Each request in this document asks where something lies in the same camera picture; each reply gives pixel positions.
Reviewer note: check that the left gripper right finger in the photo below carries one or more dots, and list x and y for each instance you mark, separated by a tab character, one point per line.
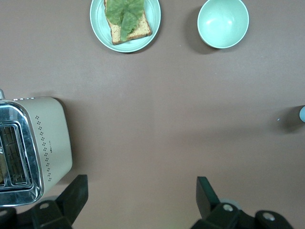
207	202

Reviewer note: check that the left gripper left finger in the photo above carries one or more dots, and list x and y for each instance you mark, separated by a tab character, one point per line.
74	200

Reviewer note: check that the pale green bowl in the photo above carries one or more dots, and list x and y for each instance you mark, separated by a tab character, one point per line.
222	23

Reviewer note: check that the pale green plate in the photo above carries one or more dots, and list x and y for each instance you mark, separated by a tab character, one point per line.
100	28

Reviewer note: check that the toast slice under lettuce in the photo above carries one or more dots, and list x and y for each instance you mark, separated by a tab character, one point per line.
140	28

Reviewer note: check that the green lettuce leaf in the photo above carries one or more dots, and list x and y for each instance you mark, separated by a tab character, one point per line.
124	14

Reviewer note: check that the beige chrome toaster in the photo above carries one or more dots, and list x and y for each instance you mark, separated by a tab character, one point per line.
52	133

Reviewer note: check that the blue plastic cup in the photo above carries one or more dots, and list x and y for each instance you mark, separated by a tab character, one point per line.
303	114

